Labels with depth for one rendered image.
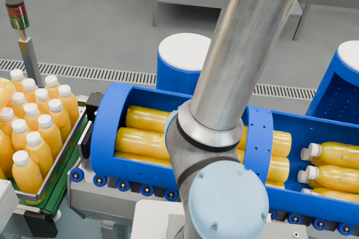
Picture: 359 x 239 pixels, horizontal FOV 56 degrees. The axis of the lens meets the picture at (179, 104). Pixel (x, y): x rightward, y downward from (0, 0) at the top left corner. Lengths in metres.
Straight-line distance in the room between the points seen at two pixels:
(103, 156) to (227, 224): 0.52
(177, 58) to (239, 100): 0.95
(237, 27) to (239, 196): 0.24
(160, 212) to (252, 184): 0.35
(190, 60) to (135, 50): 1.88
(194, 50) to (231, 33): 1.05
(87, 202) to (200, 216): 0.73
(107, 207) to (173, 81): 0.59
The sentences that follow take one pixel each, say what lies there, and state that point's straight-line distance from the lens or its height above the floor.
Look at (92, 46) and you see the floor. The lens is 3.35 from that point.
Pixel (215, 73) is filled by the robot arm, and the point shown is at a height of 1.58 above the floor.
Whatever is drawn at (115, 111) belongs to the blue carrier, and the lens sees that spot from 0.92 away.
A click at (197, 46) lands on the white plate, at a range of 1.52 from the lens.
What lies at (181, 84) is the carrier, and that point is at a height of 0.95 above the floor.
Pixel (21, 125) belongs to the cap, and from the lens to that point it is 1.10.
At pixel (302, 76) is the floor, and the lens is 3.36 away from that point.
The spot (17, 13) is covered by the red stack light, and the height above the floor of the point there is 1.23.
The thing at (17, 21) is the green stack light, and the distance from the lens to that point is 1.40.
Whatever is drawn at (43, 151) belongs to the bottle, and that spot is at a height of 1.06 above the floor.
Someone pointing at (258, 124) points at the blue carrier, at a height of 1.23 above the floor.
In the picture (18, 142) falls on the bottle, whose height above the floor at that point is 1.05.
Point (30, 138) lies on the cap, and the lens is 1.06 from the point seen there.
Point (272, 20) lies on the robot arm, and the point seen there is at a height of 1.67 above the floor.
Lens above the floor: 1.87
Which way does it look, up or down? 43 degrees down
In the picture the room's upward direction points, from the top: 7 degrees clockwise
